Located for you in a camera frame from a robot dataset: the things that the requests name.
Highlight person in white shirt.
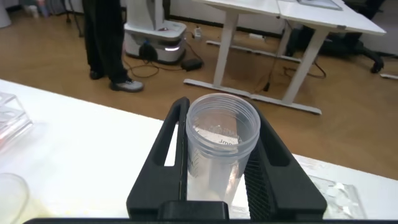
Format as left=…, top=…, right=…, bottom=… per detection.
left=81, top=0, right=145, bottom=93

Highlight clear glass beaker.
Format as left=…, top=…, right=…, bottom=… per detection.
left=0, top=172, right=31, bottom=224

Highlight white desk with tray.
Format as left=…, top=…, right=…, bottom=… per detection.
left=248, top=0, right=387, bottom=116

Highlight clear acrylic test tube rack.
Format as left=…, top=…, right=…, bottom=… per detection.
left=229, top=174, right=367, bottom=220
left=0, top=91, right=34, bottom=150

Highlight black power adapter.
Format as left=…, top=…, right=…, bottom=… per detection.
left=181, top=58, right=205, bottom=72

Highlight small white cup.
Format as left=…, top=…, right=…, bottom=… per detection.
left=26, top=4, right=40, bottom=19

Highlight black chair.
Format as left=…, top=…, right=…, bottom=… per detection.
left=60, top=0, right=85, bottom=38

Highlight clear plastic jar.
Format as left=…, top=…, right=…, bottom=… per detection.
left=185, top=93, right=261, bottom=208

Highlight white mobile robot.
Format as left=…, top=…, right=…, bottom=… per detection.
left=123, top=0, right=188, bottom=65

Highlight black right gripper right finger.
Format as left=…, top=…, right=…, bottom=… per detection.
left=244, top=102, right=328, bottom=220

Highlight pink cup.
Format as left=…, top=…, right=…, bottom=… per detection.
left=36, top=0, right=50, bottom=18

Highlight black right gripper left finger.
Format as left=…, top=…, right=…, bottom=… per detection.
left=126, top=96, right=190, bottom=219

